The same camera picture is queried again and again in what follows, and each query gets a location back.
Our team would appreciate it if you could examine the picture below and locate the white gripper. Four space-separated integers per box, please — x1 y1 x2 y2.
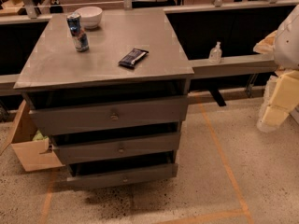
256 71 299 133

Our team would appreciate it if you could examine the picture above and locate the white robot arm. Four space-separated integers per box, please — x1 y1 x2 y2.
253 5 299 133

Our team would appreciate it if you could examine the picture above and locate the blue rxbar blueberry bar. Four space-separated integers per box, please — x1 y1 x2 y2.
119 49 149 69

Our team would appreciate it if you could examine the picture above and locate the clear sanitizer pump bottle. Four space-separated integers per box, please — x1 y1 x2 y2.
208 42 222 63

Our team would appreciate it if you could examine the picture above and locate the bottom grey drawer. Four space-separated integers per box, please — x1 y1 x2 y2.
67 163 178 189

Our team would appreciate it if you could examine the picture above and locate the grey drawer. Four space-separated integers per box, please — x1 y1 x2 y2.
67 163 178 189
30 96 188 135
54 132 180 164

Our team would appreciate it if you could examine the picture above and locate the grey drawer cabinet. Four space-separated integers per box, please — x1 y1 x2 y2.
15 9 193 177

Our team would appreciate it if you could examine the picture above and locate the middle grey drawer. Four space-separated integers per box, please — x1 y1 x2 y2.
54 132 180 164

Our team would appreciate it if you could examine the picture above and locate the blue drink can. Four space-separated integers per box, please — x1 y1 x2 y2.
66 12 89 52

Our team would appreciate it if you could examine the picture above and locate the white bowl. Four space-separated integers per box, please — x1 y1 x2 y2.
76 7 103 29

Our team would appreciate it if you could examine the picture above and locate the top grey drawer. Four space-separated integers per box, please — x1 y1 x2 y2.
30 96 188 135

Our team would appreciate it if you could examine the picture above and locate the brown cardboard box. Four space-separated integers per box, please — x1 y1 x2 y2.
0 101 64 172

